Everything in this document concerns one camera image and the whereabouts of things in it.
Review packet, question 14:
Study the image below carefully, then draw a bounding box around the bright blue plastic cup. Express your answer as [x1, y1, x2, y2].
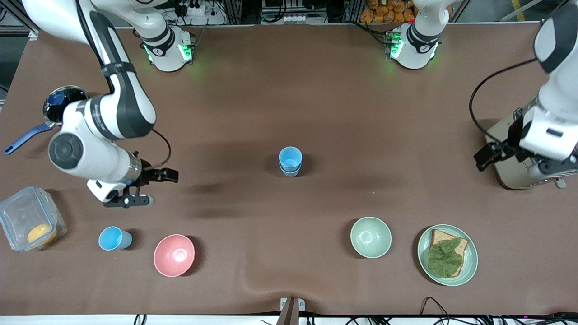
[279, 146, 303, 172]
[98, 226, 133, 251]

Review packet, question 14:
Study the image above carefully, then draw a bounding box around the beige chrome toaster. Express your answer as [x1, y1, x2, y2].
[485, 107, 578, 190]

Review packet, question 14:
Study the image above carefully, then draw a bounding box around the pink bowl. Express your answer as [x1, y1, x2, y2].
[154, 234, 196, 277]

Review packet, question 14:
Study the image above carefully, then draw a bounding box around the brown bread slice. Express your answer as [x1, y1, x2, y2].
[429, 229, 469, 278]

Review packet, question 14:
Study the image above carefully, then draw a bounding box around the green lettuce leaf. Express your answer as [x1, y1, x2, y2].
[427, 238, 465, 278]

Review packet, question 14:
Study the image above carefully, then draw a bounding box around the pale green plate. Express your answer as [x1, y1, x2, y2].
[417, 224, 479, 287]

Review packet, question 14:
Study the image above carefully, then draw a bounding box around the glass lid with blue knob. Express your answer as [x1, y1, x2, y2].
[43, 86, 89, 126]

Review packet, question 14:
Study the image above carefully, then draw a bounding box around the brown table cover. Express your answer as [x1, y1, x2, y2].
[0, 23, 578, 316]

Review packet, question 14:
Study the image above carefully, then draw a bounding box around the orange round food piece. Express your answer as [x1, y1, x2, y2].
[27, 223, 58, 247]

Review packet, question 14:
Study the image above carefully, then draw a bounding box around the clear plastic food container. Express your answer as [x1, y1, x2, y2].
[0, 186, 68, 252]

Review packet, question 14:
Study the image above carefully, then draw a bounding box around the pale green bowl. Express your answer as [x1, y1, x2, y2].
[350, 217, 392, 259]

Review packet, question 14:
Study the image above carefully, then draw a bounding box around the white power strip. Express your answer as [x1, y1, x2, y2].
[177, 0, 207, 17]

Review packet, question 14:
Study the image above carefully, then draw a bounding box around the orange snack bag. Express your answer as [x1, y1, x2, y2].
[359, 0, 417, 24]

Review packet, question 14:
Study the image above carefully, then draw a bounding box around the metal table edge clamp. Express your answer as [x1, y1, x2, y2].
[279, 297, 306, 325]

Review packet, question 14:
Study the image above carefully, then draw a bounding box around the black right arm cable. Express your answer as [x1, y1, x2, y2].
[75, 0, 172, 168]

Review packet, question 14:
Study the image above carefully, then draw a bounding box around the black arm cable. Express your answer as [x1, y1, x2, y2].
[75, 0, 172, 168]
[468, 58, 539, 132]

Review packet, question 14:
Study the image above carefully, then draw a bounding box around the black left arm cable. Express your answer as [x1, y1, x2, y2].
[468, 58, 539, 132]

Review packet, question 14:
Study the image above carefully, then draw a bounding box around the black pot with blue handle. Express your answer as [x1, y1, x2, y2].
[4, 85, 91, 156]

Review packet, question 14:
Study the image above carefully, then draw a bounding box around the black looped floor cable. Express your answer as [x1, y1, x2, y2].
[420, 296, 454, 325]

